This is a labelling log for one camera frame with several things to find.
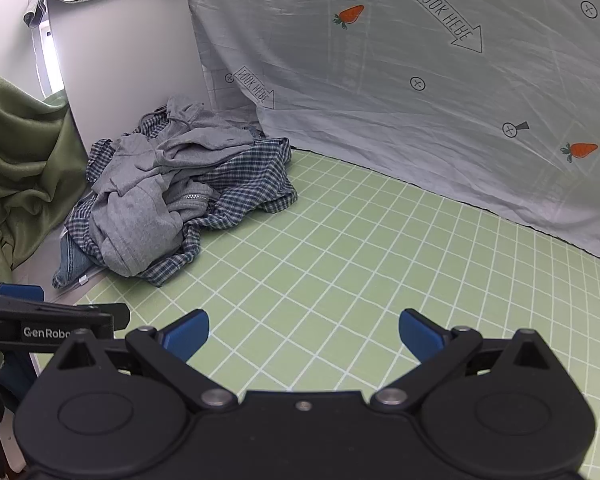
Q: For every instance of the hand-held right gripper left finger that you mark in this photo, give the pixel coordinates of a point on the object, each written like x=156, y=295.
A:
x=186, y=332

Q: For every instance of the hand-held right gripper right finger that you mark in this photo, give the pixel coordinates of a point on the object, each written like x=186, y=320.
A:
x=420, y=332

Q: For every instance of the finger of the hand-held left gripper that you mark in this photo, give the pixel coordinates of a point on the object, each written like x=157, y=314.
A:
x=22, y=291

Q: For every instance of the grey zip hoodie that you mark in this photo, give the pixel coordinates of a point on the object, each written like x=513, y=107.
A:
x=145, y=195

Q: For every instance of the blue denim jeans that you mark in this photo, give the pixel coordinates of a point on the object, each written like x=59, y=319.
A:
x=72, y=262

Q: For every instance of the green grid bed sheet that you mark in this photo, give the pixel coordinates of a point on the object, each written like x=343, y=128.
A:
x=355, y=260

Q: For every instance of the green curtain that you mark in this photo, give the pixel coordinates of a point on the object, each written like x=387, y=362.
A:
x=25, y=160

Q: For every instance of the blue plaid shirt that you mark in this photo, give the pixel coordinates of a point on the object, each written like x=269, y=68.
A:
x=240, y=180

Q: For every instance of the grey carrot print sheet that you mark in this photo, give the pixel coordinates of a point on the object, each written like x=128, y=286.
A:
x=405, y=95

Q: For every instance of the white cabinet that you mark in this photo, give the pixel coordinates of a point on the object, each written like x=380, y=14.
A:
x=130, y=60

